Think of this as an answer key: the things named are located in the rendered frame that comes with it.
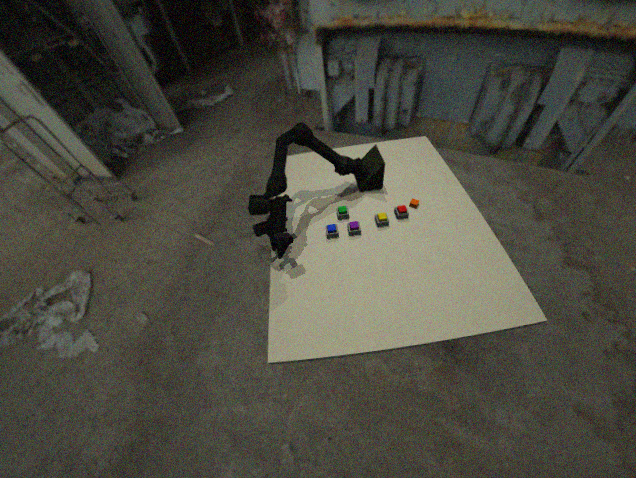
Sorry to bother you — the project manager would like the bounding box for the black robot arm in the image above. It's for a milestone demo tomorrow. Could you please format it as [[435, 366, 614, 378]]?
[[248, 122, 371, 237]]

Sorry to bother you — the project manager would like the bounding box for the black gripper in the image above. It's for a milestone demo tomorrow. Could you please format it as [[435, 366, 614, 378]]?
[[266, 214, 293, 259]]

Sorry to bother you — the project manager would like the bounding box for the purple button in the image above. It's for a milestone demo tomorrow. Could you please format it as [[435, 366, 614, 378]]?
[[347, 221, 361, 236]]

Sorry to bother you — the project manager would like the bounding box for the green button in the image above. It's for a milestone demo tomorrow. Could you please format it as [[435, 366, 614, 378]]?
[[337, 206, 349, 220]]

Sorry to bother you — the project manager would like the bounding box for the blue button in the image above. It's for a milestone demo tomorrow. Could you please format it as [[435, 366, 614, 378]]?
[[326, 224, 339, 238]]

